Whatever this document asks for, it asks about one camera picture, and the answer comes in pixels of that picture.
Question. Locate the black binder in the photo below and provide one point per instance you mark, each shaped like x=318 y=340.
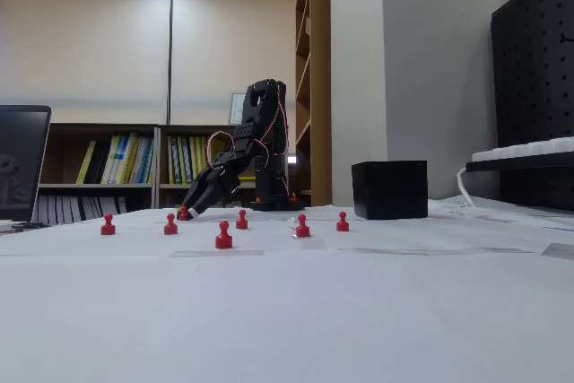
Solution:
x=96 y=163

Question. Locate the flat yellow folder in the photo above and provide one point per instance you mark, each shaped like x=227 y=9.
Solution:
x=247 y=179

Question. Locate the white power strip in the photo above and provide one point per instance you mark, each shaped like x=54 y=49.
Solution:
x=529 y=147

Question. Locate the black square box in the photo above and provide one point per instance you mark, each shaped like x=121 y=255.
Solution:
x=390 y=190

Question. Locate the black pegboard shelf ledge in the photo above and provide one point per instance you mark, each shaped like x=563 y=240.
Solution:
x=515 y=166

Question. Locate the low brown wooden bookshelf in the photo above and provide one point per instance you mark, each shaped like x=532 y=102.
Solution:
x=58 y=132
x=197 y=129

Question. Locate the tall brown wooden bookshelf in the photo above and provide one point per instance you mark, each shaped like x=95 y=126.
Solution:
x=320 y=87

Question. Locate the thin yellow book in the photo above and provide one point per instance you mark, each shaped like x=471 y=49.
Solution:
x=85 y=167

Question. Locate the blue white book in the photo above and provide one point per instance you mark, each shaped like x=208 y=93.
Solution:
x=124 y=159

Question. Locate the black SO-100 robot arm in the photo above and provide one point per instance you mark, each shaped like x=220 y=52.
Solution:
x=269 y=145

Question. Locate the black perforated pegboard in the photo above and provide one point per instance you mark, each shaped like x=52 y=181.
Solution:
x=529 y=64

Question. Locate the white framed certificate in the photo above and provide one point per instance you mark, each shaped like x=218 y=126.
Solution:
x=237 y=109

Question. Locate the white taped paper cover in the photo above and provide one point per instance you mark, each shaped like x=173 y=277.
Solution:
x=287 y=311

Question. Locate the dark vertical wall trim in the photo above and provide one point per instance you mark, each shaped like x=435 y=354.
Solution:
x=170 y=51

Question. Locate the grey white binders row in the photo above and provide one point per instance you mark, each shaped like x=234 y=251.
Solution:
x=80 y=210

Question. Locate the wide plain yellow binder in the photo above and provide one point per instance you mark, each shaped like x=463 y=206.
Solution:
x=217 y=150

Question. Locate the dark laptop screen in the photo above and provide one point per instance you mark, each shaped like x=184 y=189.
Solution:
x=22 y=154

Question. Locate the yellow binder printed spine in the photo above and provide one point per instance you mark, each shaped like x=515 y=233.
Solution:
x=181 y=161
x=193 y=159
x=202 y=154
x=171 y=161

